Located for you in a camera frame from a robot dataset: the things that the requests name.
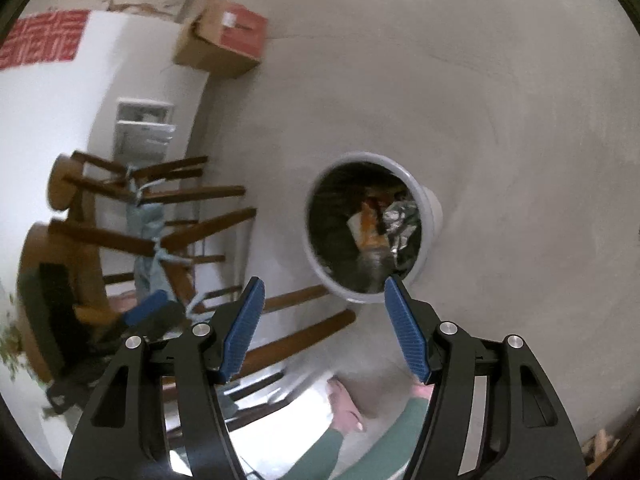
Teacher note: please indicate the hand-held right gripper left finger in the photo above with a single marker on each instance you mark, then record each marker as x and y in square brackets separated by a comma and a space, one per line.
[242, 325]

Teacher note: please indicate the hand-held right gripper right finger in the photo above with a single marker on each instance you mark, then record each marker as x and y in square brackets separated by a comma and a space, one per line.
[405, 325]

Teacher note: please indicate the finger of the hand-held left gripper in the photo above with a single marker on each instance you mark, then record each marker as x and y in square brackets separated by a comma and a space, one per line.
[147, 307]

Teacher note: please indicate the silver foil packet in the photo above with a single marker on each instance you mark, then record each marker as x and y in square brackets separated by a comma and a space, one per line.
[402, 230]

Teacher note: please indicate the orange label drink bottle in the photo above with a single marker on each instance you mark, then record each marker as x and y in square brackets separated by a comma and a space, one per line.
[370, 225]

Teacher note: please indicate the grey trash bin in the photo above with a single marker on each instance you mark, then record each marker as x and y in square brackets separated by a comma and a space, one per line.
[427, 200]

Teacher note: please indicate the light blue cloth strip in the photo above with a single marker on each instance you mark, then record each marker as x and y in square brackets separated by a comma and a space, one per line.
[145, 215]
[157, 272]

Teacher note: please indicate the brown wooden chair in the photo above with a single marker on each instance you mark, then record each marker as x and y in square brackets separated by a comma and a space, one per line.
[305, 335]
[85, 240]
[62, 180]

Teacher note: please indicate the green trouser leg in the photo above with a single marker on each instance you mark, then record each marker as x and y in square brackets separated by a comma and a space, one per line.
[390, 440]
[315, 455]

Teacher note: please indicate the brown cardboard box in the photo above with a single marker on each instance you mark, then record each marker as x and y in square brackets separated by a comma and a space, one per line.
[220, 40]

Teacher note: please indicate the red square wall poster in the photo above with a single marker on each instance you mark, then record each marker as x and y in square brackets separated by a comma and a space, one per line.
[42, 37]

